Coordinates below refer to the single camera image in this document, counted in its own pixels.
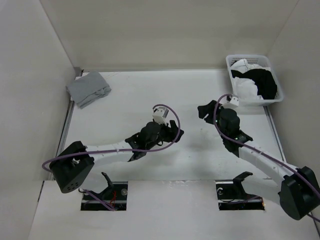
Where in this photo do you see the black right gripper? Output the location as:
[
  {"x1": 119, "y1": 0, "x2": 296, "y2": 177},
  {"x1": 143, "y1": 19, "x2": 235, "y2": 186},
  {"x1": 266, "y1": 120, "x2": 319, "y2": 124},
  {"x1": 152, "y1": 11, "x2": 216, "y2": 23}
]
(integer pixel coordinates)
[{"x1": 197, "y1": 99, "x2": 227, "y2": 139}]

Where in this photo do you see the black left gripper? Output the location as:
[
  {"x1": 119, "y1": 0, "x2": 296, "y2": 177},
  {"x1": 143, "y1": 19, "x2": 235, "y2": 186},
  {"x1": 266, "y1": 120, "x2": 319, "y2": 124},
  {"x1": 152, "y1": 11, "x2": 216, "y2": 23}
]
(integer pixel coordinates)
[{"x1": 146, "y1": 118, "x2": 183, "y2": 150}]

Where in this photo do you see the white tank top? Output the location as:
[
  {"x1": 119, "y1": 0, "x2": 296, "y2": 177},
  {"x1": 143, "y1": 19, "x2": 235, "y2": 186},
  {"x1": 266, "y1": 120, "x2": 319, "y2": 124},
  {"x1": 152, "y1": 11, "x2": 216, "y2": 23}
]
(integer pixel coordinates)
[{"x1": 233, "y1": 77, "x2": 263, "y2": 101}]

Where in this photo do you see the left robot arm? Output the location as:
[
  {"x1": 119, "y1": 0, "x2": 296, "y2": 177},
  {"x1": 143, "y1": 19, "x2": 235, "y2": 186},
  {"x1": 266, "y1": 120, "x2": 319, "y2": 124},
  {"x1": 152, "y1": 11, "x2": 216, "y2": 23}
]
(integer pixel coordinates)
[{"x1": 49, "y1": 120, "x2": 184, "y2": 200}]

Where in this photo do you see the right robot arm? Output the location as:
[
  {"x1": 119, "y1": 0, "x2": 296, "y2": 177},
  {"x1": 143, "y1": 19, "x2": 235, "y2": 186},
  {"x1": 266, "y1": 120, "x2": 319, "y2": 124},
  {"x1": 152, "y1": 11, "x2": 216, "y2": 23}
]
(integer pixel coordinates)
[{"x1": 197, "y1": 100, "x2": 320, "y2": 220}]

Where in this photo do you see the black tank top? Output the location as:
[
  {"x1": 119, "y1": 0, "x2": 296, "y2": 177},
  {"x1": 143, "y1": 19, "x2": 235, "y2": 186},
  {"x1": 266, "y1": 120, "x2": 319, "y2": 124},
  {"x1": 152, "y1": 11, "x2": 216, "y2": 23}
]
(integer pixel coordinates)
[{"x1": 231, "y1": 69, "x2": 278, "y2": 100}]

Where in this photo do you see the folded grey tank top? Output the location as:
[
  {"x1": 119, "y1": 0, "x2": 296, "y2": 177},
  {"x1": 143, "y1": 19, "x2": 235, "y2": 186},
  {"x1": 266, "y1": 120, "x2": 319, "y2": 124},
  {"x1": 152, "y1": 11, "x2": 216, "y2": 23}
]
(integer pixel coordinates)
[{"x1": 66, "y1": 72, "x2": 112, "y2": 109}]

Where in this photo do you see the white garment in basket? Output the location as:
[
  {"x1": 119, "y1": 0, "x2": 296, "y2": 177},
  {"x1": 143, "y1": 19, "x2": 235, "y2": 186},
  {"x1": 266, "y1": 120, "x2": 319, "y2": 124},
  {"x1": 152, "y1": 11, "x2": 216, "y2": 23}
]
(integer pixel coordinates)
[{"x1": 230, "y1": 58, "x2": 271, "y2": 74}]

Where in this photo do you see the white plastic basket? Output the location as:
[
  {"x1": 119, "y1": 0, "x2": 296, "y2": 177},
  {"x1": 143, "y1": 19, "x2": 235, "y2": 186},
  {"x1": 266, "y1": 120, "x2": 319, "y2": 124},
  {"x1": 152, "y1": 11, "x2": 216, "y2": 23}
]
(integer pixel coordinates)
[{"x1": 225, "y1": 54, "x2": 284, "y2": 106}]

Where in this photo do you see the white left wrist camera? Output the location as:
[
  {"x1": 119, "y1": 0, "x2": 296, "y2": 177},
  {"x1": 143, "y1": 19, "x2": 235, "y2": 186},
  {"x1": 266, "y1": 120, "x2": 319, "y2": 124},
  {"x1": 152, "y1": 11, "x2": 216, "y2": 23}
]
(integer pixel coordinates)
[{"x1": 152, "y1": 106, "x2": 169, "y2": 125}]

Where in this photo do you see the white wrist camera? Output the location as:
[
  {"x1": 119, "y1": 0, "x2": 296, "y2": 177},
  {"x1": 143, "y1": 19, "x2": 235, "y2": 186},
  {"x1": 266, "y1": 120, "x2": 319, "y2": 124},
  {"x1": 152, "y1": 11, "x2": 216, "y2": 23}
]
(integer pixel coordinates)
[
  {"x1": 152, "y1": 106, "x2": 169, "y2": 125},
  {"x1": 224, "y1": 95, "x2": 240, "y2": 109}
]

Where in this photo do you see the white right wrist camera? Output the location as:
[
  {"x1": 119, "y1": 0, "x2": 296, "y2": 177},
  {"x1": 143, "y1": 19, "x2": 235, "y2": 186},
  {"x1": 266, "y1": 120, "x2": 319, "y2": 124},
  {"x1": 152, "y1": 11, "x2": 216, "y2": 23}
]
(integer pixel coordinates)
[{"x1": 224, "y1": 95, "x2": 240, "y2": 109}]

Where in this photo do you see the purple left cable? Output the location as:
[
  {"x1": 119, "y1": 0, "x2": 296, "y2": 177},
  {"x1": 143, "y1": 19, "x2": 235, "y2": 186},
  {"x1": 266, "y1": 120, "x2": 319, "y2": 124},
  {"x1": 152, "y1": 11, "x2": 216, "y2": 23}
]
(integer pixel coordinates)
[{"x1": 41, "y1": 104, "x2": 182, "y2": 173}]

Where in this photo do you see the purple cable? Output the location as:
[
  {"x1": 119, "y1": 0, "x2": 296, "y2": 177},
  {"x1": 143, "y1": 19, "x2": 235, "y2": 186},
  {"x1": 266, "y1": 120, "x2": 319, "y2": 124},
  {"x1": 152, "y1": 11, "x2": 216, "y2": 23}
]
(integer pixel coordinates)
[
  {"x1": 214, "y1": 93, "x2": 320, "y2": 223},
  {"x1": 41, "y1": 104, "x2": 182, "y2": 173}
]

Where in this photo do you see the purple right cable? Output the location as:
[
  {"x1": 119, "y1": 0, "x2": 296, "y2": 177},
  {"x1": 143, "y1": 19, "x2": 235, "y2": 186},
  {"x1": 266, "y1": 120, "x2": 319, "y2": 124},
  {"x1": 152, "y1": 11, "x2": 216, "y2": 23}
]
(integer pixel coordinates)
[{"x1": 214, "y1": 93, "x2": 320, "y2": 223}]

